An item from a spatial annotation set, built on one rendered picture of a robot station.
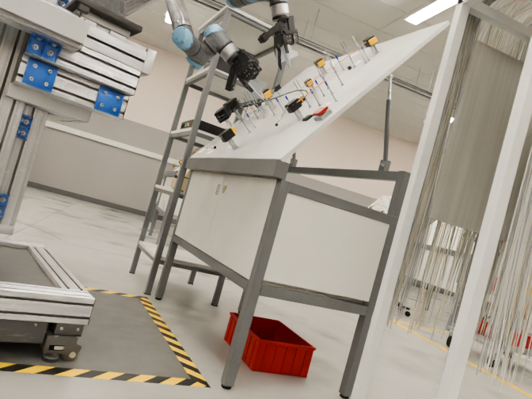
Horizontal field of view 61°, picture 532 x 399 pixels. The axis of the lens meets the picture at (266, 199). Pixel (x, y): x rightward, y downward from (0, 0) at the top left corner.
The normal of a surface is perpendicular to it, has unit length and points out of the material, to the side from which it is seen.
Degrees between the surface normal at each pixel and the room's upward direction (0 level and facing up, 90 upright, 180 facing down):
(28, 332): 90
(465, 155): 90
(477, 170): 90
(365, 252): 90
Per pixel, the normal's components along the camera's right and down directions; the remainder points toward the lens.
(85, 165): 0.29, 0.04
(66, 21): 0.59, 0.14
